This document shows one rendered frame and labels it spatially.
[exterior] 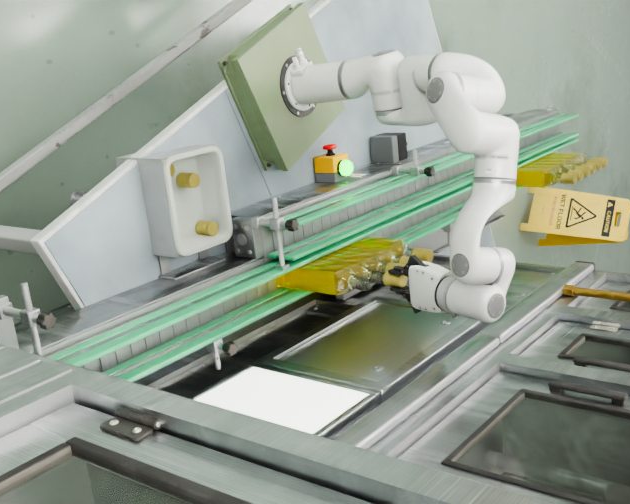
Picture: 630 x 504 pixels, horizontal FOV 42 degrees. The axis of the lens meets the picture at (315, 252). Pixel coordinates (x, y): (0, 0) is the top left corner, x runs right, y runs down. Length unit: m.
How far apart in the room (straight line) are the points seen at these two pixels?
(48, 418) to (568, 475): 0.86
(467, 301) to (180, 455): 0.99
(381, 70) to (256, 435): 1.30
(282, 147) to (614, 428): 1.03
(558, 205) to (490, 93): 3.55
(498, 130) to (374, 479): 1.06
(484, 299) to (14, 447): 1.03
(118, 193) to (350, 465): 1.22
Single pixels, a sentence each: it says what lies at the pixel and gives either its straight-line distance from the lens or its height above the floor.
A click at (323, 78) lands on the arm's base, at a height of 0.93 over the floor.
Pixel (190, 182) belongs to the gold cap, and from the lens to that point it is 1.86.
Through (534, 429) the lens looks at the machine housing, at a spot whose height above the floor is 1.60.
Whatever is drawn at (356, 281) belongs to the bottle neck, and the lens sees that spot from 1.84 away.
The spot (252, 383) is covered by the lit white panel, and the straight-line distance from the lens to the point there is 1.71.
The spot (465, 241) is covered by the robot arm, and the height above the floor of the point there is 1.42.
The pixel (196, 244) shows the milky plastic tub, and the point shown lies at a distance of 1.87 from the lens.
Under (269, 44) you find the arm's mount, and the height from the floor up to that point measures 0.81.
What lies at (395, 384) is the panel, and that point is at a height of 1.32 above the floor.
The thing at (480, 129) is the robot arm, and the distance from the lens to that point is 1.60.
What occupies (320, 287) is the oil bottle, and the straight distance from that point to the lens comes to 1.89.
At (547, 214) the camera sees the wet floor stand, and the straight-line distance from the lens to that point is 5.23.
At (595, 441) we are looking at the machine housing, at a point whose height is 1.71.
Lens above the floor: 2.18
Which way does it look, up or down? 38 degrees down
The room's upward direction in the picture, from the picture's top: 96 degrees clockwise
